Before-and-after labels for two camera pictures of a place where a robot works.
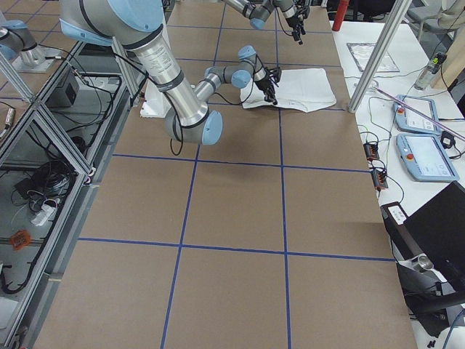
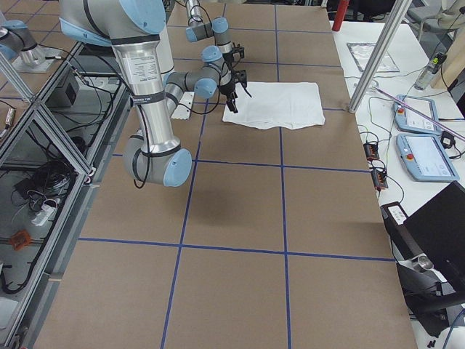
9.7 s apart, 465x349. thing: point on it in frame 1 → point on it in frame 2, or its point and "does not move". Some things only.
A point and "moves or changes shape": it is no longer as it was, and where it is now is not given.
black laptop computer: x=435 y=230 does not move
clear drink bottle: x=428 y=71 does not move
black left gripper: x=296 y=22 → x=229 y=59
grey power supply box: x=64 y=97 does not move
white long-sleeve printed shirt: x=303 y=90 moves or changes shape
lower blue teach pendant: x=426 y=158 does not move
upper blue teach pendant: x=416 y=114 does not move
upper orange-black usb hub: x=371 y=150 does not move
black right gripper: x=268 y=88 → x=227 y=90
